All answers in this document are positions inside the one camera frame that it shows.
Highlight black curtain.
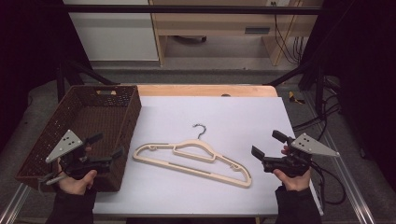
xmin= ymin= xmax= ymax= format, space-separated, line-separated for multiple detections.
xmin=300 ymin=0 xmax=396 ymax=192
xmin=0 ymin=0 xmax=92 ymax=152

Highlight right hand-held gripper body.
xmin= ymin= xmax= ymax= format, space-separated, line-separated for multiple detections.
xmin=262 ymin=133 xmax=340 ymax=179

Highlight metal floor rail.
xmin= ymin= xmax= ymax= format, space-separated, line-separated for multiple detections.
xmin=303 ymin=92 xmax=376 ymax=224
xmin=0 ymin=183 xmax=32 ymax=224

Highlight black frame strut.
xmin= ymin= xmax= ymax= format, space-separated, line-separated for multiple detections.
xmin=264 ymin=59 xmax=325 ymax=115
xmin=55 ymin=59 xmax=120 ymax=102

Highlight black hanging cables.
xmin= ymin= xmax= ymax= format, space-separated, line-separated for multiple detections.
xmin=273 ymin=2 xmax=304 ymax=65

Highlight white table sheet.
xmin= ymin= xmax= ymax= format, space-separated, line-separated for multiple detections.
xmin=92 ymin=95 xmax=325 ymax=217

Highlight white cabinet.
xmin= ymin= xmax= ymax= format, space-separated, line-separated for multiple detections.
xmin=63 ymin=0 xmax=160 ymax=62

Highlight beige clothes hanger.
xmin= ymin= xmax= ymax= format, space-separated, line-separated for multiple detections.
xmin=133 ymin=123 xmax=253 ymax=189

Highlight person's right hand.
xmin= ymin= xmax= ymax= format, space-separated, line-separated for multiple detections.
xmin=273 ymin=167 xmax=312 ymax=192

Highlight grey left gripper cable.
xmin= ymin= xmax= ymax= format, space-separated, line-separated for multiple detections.
xmin=36 ymin=172 xmax=68 ymax=194

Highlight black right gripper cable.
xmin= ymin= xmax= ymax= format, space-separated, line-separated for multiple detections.
xmin=309 ymin=161 xmax=347 ymax=205

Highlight person's left hand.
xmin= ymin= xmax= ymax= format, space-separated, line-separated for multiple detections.
xmin=57 ymin=161 xmax=98 ymax=196

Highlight brown woven basket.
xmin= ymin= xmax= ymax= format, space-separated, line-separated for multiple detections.
xmin=14 ymin=84 xmax=143 ymax=193

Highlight wooden desk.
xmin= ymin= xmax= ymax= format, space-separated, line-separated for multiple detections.
xmin=148 ymin=0 xmax=323 ymax=67

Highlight yellow and black floor object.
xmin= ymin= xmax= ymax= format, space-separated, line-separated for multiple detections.
xmin=289 ymin=91 xmax=306 ymax=105

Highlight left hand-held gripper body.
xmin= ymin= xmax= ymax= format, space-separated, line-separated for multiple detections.
xmin=45 ymin=129 xmax=114 ymax=180

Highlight black horizontal frame bar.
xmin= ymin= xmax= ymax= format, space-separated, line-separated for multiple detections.
xmin=62 ymin=4 xmax=325 ymax=16

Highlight black floor cables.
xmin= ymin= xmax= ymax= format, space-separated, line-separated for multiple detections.
xmin=292 ymin=76 xmax=343 ymax=141

